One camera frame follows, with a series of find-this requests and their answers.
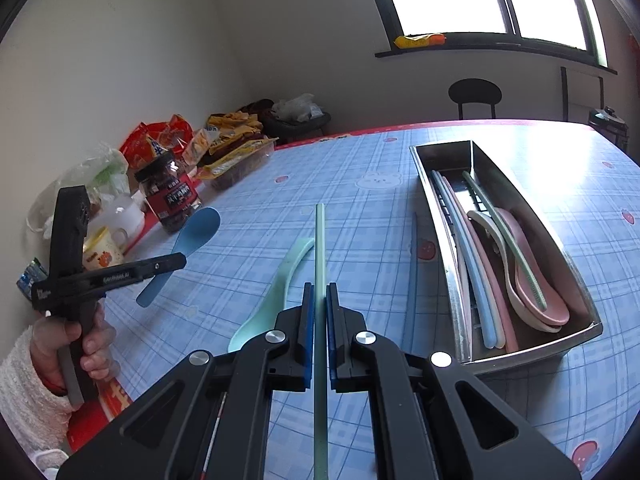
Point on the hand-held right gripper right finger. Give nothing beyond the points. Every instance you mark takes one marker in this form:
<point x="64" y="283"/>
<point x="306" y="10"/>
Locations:
<point x="332" y="340"/>

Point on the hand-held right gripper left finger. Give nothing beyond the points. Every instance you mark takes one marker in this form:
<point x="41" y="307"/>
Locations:
<point x="306" y="340"/>

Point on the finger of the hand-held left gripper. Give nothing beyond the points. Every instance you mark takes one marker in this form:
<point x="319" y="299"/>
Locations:
<point x="162" y="266"/>

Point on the blue spoon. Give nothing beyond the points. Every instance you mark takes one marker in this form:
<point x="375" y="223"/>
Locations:
<point x="197" y="230"/>

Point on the mint green spoon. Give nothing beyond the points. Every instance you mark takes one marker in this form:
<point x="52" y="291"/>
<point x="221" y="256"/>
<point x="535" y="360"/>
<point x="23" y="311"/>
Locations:
<point x="280" y="285"/>

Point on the green chopstick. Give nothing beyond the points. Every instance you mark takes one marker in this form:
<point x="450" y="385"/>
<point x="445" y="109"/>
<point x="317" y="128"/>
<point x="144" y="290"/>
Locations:
<point x="320" y="250"/>
<point x="506" y="232"/>

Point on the pink chopstick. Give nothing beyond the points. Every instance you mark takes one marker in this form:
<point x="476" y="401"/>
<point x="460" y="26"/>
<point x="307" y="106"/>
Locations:
<point x="500" y="310"/>

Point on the cream spoon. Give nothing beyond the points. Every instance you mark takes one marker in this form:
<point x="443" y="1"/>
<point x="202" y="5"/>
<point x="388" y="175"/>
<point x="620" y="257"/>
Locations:
<point x="487" y="225"/>

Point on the stainless steel utensil tray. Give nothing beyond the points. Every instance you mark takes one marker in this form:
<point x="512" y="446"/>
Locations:
<point x="537" y="355"/>

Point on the pink spoon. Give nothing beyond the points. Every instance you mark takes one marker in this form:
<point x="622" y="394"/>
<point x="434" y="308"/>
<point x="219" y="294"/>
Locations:
<point x="550" y="310"/>

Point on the person's left hand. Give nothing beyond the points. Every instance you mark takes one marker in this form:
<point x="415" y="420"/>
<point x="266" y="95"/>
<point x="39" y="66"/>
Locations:
<point x="100" y="347"/>

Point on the cream cup with orange print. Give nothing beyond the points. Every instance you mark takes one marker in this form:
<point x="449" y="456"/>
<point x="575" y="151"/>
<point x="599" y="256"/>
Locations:
<point x="102" y="255"/>

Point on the white plastic container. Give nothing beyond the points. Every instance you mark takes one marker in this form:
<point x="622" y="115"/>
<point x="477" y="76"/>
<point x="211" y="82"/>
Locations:
<point x="122" y="217"/>

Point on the green and white plastic bag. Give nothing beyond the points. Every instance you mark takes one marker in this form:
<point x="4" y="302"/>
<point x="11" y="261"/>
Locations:
<point x="95" y="170"/>

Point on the red label snack jar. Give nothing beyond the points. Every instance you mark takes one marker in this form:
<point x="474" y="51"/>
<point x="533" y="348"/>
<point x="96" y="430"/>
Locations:
<point x="170" y="200"/>

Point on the blue printed packet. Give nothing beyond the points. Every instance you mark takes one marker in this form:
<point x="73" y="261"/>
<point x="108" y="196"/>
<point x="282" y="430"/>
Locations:
<point x="30" y="277"/>

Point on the red snack bag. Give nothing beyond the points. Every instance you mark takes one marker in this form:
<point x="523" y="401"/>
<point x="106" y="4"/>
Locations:
<point x="142" y="142"/>

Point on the orange striped snack packet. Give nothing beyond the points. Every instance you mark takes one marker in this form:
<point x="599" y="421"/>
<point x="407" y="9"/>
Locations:
<point x="196" y="145"/>

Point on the yellow label snack tray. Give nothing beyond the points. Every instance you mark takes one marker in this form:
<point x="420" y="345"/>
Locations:
<point x="240" y="157"/>

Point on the yellow snack bags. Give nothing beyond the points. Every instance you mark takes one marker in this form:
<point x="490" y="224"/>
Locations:
<point x="235" y="125"/>

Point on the blue plaid table mat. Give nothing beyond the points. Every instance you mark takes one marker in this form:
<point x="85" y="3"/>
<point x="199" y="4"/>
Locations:
<point x="350" y="170"/>

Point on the dark maroon bag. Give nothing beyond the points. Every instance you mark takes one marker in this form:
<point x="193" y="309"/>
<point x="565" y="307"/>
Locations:
<point x="257" y="106"/>

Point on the black stool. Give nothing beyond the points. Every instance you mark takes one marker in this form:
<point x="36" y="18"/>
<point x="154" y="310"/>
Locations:
<point x="305" y="130"/>

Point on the black round chair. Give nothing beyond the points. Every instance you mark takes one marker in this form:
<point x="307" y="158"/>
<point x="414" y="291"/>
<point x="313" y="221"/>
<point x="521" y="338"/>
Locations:
<point x="475" y="91"/>

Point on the yellow packet with orange end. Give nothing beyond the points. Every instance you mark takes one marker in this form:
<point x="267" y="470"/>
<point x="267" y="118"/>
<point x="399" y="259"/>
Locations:
<point x="412" y="41"/>

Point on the dark pressure cooker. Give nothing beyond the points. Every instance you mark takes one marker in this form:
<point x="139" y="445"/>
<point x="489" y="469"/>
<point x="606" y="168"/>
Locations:
<point x="607" y="122"/>

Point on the black metal frame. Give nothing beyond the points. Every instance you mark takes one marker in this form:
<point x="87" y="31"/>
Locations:
<point x="564" y="95"/>

